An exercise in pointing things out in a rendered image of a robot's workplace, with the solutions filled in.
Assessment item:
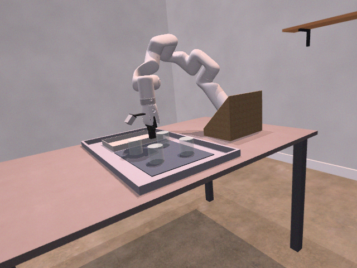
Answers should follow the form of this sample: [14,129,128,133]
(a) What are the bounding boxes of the clear glass jar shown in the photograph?
[179,137,195,156]
[128,137,143,155]
[147,143,165,164]
[156,131,170,147]

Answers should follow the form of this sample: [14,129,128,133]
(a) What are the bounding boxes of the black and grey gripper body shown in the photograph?
[141,103,160,126]

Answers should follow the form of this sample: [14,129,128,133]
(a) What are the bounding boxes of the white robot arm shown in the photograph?
[132,34,228,110]

